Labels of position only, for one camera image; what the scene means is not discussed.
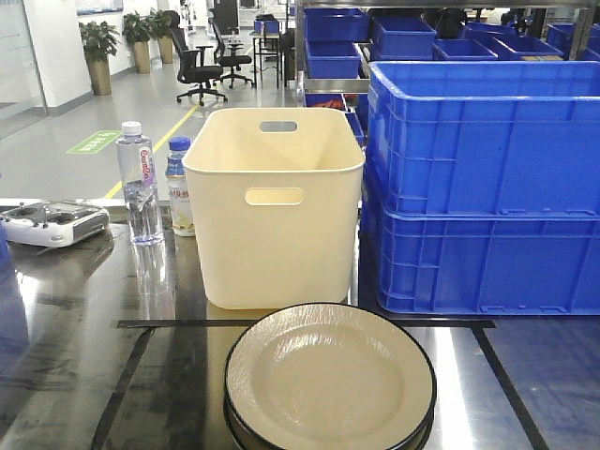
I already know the cream plate with black rim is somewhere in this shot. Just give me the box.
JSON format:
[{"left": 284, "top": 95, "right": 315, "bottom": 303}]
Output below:
[{"left": 224, "top": 303, "right": 437, "bottom": 449}]

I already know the blue shelf bin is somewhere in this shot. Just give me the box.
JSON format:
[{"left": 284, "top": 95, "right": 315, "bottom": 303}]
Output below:
[{"left": 306, "top": 41, "right": 361, "bottom": 79}]

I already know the cream plastic bin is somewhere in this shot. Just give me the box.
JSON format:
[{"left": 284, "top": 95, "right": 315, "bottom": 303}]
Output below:
[{"left": 183, "top": 108, "right": 365, "bottom": 309}]

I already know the large blue crate lower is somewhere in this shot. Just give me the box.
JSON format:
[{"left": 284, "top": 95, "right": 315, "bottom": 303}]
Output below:
[{"left": 360, "top": 175, "right": 599, "bottom": 315}]

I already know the large blue crate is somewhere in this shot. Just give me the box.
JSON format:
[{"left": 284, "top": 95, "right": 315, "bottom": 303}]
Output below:
[
  {"left": 360, "top": 175, "right": 599, "bottom": 315},
  {"left": 367, "top": 61, "right": 599, "bottom": 217}
]

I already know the white milk drink bottle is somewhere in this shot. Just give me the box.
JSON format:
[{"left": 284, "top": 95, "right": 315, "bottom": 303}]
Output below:
[{"left": 165, "top": 136, "right": 195, "bottom": 237}]

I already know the large blue crate upper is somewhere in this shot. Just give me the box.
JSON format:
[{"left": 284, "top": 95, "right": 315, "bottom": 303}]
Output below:
[{"left": 367, "top": 61, "right": 599, "bottom": 217}]

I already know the clear water bottle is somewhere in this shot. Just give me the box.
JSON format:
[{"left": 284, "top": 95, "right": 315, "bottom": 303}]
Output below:
[{"left": 116, "top": 121, "right": 163, "bottom": 246}]

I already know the black office chair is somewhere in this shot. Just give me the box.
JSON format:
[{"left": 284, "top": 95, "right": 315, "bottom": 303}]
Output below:
[{"left": 170, "top": 25, "right": 228, "bottom": 106}]

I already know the white remote controller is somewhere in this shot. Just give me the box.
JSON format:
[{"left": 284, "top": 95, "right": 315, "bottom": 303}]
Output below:
[{"left": 1, "top": 201, "right": 110, "bottom": 248}]

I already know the potted plant in gold pot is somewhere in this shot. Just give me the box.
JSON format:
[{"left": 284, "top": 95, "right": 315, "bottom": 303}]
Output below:
[{"left": 79, "top": 21, "right": 119, "bottom": 96}]

